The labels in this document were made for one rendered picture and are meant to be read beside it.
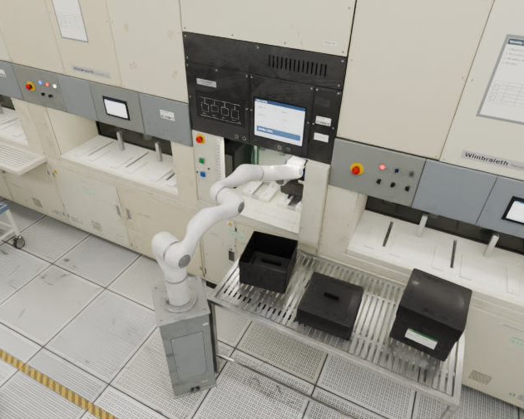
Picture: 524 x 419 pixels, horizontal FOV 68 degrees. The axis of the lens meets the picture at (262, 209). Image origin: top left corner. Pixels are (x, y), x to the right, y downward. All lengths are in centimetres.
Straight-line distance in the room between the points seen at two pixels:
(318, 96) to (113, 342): 219
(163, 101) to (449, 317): 191
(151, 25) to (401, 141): 143
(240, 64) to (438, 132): 100
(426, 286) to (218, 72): 152
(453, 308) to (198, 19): 186
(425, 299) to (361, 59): 115
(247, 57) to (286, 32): 25
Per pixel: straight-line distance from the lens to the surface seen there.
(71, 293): 352
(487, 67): 183
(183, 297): 214
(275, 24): 197
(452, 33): 181
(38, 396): 306
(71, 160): 347
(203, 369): 259
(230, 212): 197
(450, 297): 211
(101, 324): 323
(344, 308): 209
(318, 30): 190
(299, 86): 199
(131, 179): 307
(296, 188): 256
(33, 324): 343
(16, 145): 398
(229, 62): 214
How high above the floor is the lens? 246
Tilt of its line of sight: 37 degrees down
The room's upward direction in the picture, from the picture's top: 2 degrees clockwise
